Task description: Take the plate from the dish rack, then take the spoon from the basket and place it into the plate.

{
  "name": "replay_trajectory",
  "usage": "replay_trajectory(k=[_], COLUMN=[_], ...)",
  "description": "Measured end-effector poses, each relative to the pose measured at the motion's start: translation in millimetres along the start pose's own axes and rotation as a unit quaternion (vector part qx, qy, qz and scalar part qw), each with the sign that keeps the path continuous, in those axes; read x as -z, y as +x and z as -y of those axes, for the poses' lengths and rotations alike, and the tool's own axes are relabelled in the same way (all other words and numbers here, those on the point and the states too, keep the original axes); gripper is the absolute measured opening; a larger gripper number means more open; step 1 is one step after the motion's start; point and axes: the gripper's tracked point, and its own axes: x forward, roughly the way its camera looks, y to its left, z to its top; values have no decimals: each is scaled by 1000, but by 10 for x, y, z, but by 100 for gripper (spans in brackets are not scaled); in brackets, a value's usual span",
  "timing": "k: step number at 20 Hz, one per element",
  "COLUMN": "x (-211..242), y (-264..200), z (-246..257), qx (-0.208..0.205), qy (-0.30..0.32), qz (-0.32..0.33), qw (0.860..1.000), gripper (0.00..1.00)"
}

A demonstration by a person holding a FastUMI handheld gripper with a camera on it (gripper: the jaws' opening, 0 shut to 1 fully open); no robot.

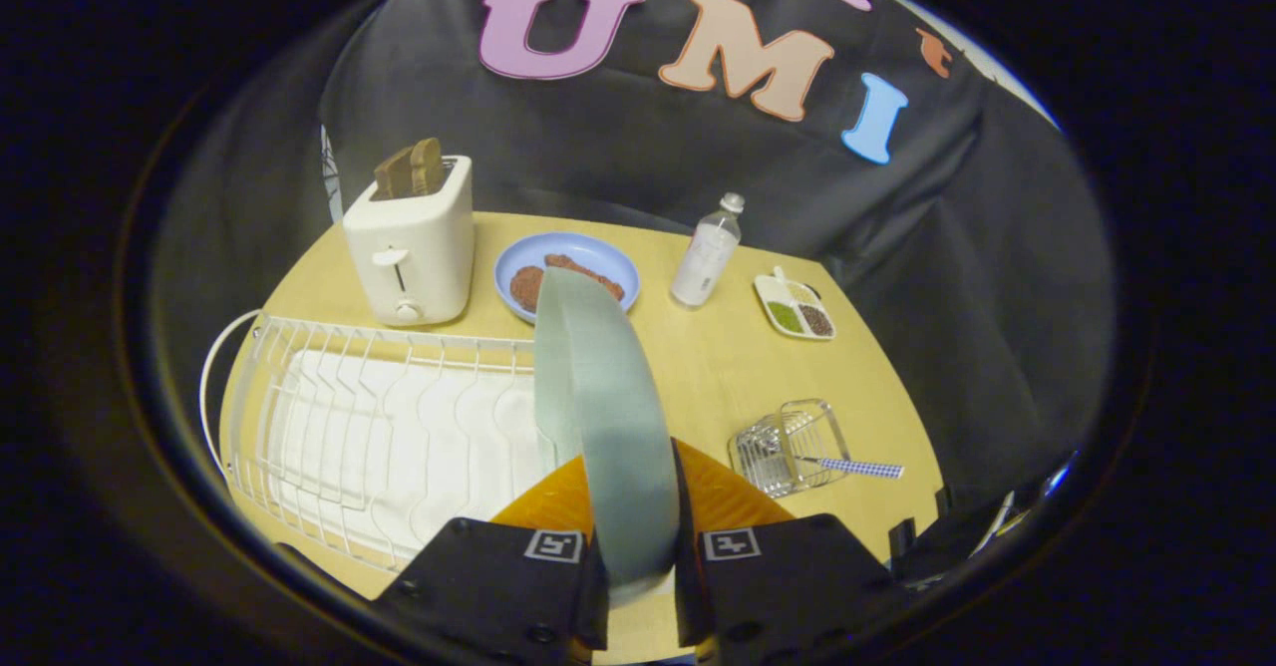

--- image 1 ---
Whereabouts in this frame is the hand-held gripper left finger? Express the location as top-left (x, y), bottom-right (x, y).
top-left (375, 454), bottom-right (610, 666)

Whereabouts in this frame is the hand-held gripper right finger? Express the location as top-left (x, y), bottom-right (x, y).
top-left (670, 439), bottom-right (903, 663)

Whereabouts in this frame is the metal wire basket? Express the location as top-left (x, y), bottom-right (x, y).
top-left (728, 399), bottom-right (852, 500)

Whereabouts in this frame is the spoon with blue checked handle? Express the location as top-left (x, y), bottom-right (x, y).
top-left (743, 425), bottom-right (906, 481)

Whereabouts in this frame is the white wire dish rack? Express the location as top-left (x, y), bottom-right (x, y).
top-left (199, 309), bottom-right (584, 575)

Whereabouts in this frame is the pale green plate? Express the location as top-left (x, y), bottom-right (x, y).
top-left (533, 267), bottom-right (682, 607)

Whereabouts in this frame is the white divided condiment dish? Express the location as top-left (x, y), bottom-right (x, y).
top-left (754, 266), bottom-right (837, 341)

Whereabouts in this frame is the blue plate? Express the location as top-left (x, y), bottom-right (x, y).
top-left (493, 232), bottom-right (641, 324)

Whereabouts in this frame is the brown food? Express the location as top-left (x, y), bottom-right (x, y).
top-left (509, 253), bottom-right (626, 312)

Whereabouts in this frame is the clear plastic bottle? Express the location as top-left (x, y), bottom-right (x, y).
top-left (670, 192), bottom-right (746, 308)

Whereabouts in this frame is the white toaster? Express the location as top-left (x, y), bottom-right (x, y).
top-left (342, 156), bottom-right (476, 327)

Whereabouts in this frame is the brown toast slice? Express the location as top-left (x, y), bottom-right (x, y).
top-left (373, 138), bottom-right (446, 200)

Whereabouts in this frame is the black backdrop cloth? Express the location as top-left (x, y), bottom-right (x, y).
top-left (150, 0), bottom-right (1116, 507)

